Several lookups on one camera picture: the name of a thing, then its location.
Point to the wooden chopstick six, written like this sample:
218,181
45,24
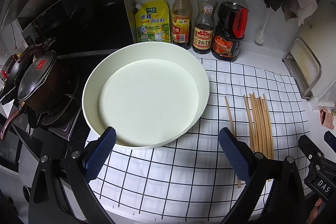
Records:
265,127

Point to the wooden chopstick four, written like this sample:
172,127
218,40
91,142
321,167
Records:
260,139

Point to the white grid cloth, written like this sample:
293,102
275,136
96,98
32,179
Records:
190,179

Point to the yellow cap vinegar bottle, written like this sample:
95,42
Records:
182,13

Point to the wooden chopstick three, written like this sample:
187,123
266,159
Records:
255,121

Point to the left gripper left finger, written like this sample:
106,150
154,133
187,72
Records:
96,153

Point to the wooden chopstick one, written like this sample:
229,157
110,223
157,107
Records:
230,117

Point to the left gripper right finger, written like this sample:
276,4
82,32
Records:
239,155

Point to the pink sponge piece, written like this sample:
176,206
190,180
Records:
327,118

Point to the pink hanging cloth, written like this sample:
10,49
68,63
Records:
305,9

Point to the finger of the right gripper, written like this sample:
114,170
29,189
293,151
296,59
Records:
313,154
330,139

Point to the yellow seasoning pouch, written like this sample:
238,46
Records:
152,21

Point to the wooden chopstick two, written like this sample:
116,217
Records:
251,127

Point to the steel rack with board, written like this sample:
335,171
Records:
303,65

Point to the large red handle bottle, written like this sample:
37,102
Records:
230,29

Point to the wooden chopstick seven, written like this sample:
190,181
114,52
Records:
269,128

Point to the white dish brush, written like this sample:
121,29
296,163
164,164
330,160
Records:
260,34

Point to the white round tray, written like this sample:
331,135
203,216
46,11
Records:
150,93

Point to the dark pot with lid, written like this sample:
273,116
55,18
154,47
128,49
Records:
45,88

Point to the clear soy sauce bottle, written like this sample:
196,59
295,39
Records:
204,26

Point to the right hand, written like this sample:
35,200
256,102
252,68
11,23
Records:
315,212

